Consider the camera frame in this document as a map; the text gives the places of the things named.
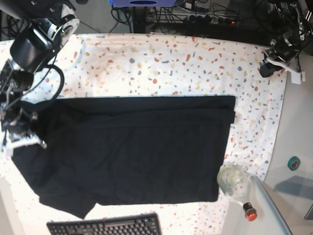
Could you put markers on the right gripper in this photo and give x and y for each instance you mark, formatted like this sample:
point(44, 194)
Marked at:
point(16, 127)

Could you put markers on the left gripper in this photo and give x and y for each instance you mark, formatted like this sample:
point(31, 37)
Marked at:
point(273, 63)

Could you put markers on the black t-shirt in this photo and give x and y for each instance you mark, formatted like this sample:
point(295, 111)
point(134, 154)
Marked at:
point(127, 151)

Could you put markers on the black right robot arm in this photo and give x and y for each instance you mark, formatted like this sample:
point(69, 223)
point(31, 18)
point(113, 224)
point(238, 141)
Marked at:
point(50, 24)

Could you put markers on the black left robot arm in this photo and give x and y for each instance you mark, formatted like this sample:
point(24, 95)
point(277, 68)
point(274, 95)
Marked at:
point(292, 33)

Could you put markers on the terrazzo pattern tablecloth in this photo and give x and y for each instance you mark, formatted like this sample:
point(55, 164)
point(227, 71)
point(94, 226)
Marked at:
point(105, 65)

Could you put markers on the green tape roll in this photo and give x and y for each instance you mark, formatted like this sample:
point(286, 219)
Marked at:
point(294, 163)

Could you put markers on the clear bottle with orange cap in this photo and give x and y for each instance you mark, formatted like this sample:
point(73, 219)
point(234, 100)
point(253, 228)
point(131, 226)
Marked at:
point(234, 182)

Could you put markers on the black computer keyboard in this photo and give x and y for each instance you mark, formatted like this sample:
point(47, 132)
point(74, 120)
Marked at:
point(144, 224)

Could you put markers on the blue box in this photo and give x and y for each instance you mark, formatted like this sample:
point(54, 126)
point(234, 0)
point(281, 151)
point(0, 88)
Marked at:
point(142, 3)

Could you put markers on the grey metal bar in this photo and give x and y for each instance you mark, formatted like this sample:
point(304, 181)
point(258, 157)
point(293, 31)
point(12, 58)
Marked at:
point(269, 221)

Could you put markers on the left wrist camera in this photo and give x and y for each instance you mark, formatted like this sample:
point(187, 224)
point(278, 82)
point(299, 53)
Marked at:
point(298, 77)

